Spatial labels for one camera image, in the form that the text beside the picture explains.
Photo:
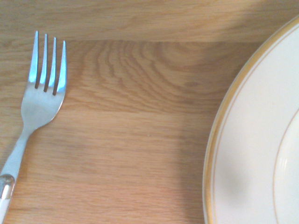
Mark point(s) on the white plate with gold rim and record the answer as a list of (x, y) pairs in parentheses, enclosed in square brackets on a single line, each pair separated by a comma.
[(252, 130)]

